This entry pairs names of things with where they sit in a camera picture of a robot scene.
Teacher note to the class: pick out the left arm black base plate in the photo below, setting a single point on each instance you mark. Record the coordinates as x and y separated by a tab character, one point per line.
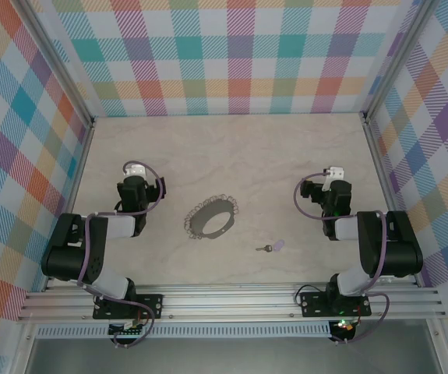
149	302

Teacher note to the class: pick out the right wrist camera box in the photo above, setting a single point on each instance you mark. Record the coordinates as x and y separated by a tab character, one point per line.
336	172

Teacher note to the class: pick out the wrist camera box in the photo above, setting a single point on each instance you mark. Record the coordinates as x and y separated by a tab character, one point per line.
336	172
136	170

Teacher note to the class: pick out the aluminium corner post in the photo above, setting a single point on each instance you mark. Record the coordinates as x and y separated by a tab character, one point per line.
58	66
399	66

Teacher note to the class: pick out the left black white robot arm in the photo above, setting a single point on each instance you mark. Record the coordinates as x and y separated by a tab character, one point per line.
103	272

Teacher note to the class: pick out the small key with purple tag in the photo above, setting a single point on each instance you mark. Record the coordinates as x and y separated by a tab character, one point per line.
270	248

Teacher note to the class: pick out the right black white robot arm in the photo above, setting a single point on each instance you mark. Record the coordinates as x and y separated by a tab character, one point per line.
399	249

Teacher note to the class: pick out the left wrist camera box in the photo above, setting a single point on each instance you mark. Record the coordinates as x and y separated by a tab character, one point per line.
136	170

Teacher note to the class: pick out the aluminium side rail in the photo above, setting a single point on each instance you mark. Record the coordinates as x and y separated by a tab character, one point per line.
73	187
379	163

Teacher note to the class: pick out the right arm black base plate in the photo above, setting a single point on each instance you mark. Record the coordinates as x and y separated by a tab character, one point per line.
313	304

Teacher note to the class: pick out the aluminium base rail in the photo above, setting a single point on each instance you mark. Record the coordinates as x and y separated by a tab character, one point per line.
227	302

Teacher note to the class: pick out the metal keyring plate with rings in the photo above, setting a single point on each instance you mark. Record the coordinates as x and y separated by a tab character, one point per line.
197	220

